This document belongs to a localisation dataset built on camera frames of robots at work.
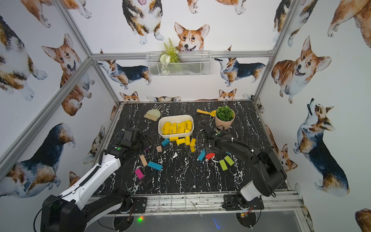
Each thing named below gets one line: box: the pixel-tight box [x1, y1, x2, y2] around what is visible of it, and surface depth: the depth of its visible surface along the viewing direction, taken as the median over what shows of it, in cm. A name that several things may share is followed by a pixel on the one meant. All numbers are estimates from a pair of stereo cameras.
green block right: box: [224, 155, 235, 166], surface depth 90 cm
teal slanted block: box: [197, 148, 206, 161], surface depth 92 cm
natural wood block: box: [139, 154, 148, 167], surface depth 90 cm
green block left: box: [218, 159, 228, 171], surface depth 88 cm
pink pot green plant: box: [214, 105, 236, 131], surface depth 100 cm
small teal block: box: [161, 138, 170, 147], surface depth 98 cm
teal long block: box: [147, 160, 163, 172], surface depth 88 cm
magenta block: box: [134, 168, 145, 180], surface depth 85 cm
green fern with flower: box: [158, 37, 181, 76], surface depth 84 cm
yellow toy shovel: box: [196, 108, 217, 117], surface depth 116 cm
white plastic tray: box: [157, 114, 195, 139], surface depth 103 cm
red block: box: [205, 152, 216, 160], surface depth 92 cm
